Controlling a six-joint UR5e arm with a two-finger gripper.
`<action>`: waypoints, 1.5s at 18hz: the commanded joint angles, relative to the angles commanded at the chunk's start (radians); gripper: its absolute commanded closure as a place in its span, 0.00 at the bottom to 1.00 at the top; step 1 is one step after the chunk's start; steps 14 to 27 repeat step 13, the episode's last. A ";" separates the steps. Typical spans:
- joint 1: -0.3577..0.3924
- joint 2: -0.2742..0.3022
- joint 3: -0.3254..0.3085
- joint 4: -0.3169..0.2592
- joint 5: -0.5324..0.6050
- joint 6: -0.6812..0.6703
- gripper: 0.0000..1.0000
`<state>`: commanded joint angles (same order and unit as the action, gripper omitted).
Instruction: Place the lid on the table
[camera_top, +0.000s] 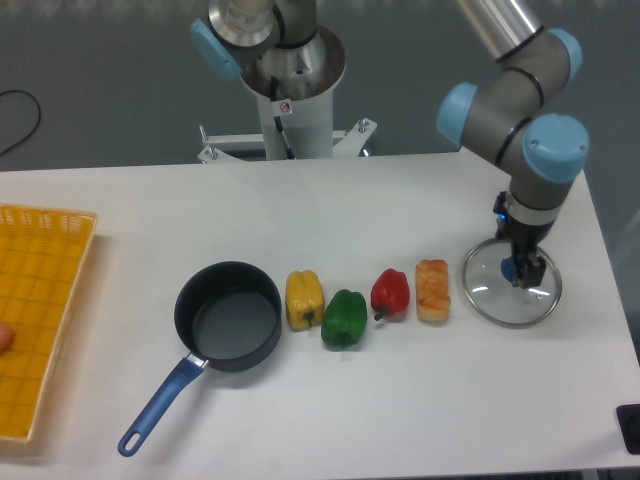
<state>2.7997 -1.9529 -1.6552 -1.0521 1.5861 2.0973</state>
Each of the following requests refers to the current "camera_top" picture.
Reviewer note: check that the green bell pepper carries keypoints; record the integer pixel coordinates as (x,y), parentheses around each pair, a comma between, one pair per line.
(345,320)

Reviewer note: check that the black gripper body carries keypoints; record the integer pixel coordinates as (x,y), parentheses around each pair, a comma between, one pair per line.
(524,227)

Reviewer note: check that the yellow woven basket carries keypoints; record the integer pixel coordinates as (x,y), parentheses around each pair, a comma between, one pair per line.
(43,252)

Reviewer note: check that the dark saucepan blue handle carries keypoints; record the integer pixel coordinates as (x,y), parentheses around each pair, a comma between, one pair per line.
(228,315)

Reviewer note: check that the yellow bell pepper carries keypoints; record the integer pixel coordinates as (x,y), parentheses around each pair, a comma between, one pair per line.
(304,300)

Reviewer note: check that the toy bread loaf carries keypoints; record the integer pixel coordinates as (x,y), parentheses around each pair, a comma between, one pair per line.
(433,301)

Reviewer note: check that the red bell pepper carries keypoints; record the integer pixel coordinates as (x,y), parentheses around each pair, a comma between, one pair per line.
(390,294)

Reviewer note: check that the black device at table edge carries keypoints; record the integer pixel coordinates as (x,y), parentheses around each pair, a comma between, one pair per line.
(629,421)

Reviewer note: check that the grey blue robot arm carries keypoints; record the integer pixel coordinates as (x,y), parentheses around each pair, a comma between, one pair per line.
(501,122)

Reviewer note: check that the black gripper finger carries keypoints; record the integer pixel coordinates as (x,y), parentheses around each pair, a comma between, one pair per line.
(530,269)

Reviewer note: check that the glass lid blue knob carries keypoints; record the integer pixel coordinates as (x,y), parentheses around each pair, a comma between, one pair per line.
(488,280)

